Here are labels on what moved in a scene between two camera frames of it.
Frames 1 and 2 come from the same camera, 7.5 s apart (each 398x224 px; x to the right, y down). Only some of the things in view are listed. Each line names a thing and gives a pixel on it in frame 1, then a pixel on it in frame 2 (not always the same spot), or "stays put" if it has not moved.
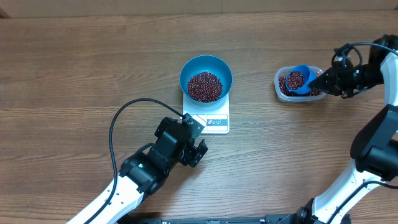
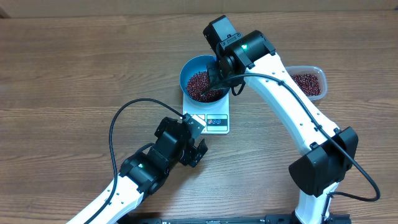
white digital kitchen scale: x=216 y=117 stays put
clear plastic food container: x=291 y=84 stays put
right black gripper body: x=347 y=82 → x=226 y=78
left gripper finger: x=192 y=155 stays put
